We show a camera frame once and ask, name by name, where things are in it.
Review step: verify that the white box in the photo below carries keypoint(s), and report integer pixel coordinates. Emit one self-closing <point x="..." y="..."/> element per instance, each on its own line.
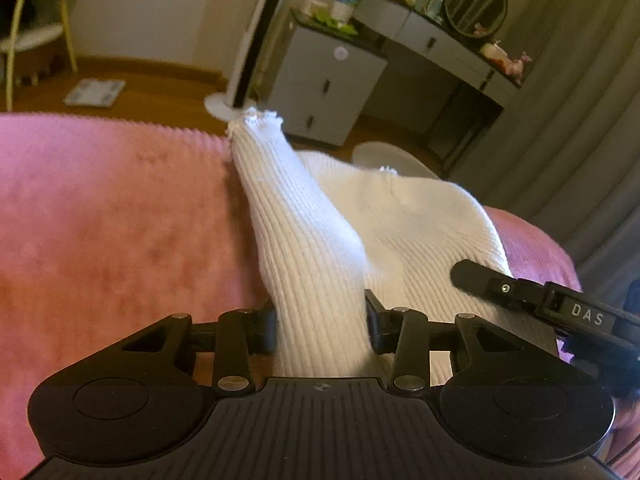
<point x="316" y="7"/>

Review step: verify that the grey dressing table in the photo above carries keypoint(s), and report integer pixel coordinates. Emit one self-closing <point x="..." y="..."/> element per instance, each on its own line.
<point x="440" y="45"/>

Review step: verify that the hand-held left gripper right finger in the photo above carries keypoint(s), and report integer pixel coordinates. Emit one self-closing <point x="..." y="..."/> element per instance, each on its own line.
<point x="376" y="322"/>

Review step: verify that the pink ribbed blanket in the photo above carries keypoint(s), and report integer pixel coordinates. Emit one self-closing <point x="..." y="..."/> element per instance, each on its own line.
<point x="115" y="220"/>

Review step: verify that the grey cabinet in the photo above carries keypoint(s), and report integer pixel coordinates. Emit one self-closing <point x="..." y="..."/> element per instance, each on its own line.
<point x="325" y="80"/>

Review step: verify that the pink plush toy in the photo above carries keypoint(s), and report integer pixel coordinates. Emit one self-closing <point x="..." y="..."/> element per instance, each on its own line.
<point x="516" y="64"/>

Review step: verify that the grey curtain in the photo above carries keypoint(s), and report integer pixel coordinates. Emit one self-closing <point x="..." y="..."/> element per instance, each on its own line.
<point x="575" y="125"/>

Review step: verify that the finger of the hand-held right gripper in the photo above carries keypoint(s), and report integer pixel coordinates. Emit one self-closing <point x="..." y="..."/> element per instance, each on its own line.
<point x="482" y="282"/>

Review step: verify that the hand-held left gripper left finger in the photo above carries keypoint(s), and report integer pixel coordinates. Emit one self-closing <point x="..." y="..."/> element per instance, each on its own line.
<point x="264" y="331"/>

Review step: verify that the white standing floor fan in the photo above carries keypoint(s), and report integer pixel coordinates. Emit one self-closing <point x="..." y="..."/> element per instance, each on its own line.
<point x="255" y="45"/>

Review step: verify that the blue white container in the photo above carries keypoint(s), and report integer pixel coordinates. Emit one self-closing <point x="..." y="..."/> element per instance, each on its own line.
<point x="347" y="4"/>

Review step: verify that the round side table yellow legs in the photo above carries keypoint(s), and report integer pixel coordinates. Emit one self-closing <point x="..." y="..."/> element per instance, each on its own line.
<point x="30" y="40"/>

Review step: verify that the bathroom scale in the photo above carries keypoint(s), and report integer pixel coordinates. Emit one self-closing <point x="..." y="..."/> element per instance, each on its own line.
<point x="95" y="92"/>

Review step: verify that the green item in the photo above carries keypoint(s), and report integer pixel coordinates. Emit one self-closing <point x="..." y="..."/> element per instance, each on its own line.
<point x="337" y="24"/>

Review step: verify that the white round stool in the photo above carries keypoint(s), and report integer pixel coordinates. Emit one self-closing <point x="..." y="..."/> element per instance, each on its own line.
<point x="385" y="156"/>

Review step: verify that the round black mirror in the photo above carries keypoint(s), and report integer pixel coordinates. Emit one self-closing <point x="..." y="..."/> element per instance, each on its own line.
<point x="475" y="2"/>

